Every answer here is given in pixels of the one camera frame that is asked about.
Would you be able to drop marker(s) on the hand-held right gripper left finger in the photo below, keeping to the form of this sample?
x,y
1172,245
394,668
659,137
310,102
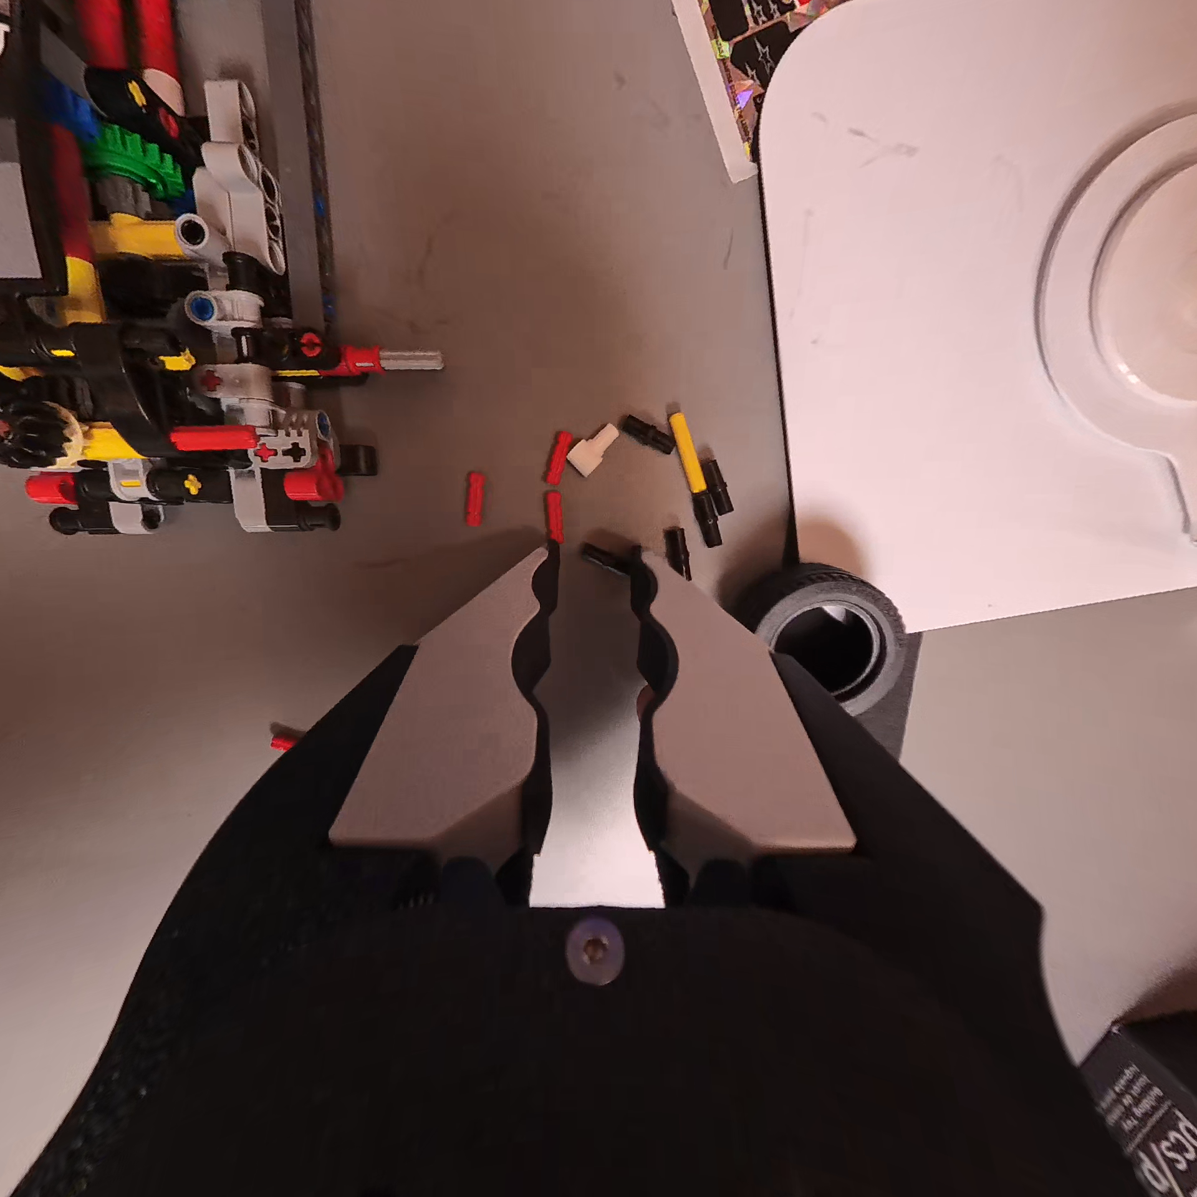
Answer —
x,y
439,748

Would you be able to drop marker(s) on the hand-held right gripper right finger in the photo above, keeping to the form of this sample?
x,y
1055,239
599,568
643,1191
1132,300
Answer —
x,y
739,748

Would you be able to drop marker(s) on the black connector pin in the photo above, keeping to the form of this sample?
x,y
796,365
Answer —
x,y
719,486
679,551
709,520
649,433
608,558

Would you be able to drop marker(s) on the black toy set box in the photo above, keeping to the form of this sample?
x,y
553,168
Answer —
x,y
1146,1103

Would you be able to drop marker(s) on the black toy tyre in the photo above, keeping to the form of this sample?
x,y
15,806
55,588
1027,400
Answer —
x,y
874,645

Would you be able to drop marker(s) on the yellow toy axle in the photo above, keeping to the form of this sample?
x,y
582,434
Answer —
x,y
687,451

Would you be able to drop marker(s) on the toy brick car chassis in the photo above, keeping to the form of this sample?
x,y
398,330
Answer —
x,y
140,373

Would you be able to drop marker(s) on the white book stand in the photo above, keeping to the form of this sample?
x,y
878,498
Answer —
x,y
935,280

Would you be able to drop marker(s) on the holographic sticker sheet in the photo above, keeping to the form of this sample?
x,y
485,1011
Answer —
x,y
739,55

